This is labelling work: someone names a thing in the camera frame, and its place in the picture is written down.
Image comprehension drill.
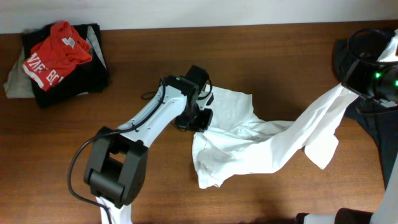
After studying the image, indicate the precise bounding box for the white t-shirt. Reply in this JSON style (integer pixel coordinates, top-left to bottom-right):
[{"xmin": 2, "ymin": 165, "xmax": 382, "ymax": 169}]
[{"xmin": 192, "ymin": 29, "xmax": 398, "ymax": 190}]

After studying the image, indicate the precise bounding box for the dark garment at right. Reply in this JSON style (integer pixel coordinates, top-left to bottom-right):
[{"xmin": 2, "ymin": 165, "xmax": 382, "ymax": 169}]
[{"xmin": 332, "ymin": 28, "xmax": 397, "ymax": 185}]

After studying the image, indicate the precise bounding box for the grey folded garment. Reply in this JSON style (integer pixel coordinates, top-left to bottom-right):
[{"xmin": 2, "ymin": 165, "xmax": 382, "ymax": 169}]
[{"xmin": 3, "ymin": 49, "xmax": 35, "ymax": 99}]

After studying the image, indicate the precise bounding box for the red printed t-shirt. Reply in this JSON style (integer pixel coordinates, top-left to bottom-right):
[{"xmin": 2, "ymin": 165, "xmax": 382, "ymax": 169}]
[{"xmin": 22, "ymin": 21, "xmax": 92, "ymax": 91}]

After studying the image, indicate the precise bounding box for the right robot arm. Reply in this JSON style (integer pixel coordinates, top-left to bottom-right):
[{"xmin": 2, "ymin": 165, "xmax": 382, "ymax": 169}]
[{"xmin": 294, "ymin": 62, "xmax": 397, "ymax": 223}]

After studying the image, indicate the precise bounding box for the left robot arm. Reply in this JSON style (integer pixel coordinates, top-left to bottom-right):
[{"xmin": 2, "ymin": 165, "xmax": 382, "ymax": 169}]
[{"xmin": 83, "ymin": 75, "xmax": 213, "ymax": 223}]

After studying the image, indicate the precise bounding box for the black folded garment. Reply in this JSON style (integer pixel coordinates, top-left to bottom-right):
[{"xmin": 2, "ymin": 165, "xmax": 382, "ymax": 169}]
[{"xmin": 31, "ymin": 24, "xmax": 109, "ymax": 109}]

